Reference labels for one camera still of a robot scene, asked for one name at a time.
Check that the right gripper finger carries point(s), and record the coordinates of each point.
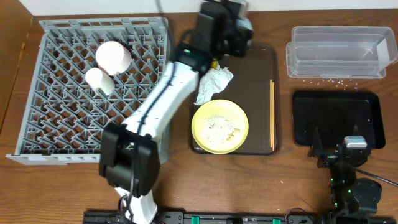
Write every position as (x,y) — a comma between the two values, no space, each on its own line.
(317,144)
(356,130)

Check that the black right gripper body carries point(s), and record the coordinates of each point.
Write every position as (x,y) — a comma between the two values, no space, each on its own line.
(333,156)

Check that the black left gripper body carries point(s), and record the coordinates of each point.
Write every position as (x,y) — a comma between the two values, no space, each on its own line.
(236,45)

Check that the light blue bowl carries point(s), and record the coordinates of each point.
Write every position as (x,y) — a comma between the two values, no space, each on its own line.
(246,27)

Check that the pink bowl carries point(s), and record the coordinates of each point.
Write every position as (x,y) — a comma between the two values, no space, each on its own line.
(113,58)

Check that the white cup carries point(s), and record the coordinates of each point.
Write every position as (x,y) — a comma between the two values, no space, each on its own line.
(98,80)

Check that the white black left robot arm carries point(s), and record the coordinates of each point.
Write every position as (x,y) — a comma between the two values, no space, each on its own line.
(130,157)

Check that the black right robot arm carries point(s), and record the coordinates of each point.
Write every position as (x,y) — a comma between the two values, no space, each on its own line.
(354,199)

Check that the grey dishwasher rack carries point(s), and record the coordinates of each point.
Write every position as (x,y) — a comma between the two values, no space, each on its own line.
(64,118)

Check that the black plastic bin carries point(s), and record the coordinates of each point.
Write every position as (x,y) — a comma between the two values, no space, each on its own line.
(335,113)

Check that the yellow orange snack wrapper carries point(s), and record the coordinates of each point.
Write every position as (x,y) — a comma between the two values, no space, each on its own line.
(214,64)

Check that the crumpled white napkin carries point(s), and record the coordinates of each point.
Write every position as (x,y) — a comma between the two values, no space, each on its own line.
(214,81)

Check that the dark brown serving tray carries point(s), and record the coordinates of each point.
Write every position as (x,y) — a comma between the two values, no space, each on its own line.
(249,89)

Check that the clear plastic container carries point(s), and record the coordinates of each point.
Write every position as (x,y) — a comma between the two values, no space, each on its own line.
(352,52)

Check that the yellow plate with rice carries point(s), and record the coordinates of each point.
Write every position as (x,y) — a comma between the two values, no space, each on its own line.
(220,126)

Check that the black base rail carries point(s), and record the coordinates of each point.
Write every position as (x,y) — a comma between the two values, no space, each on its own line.
(95,217)

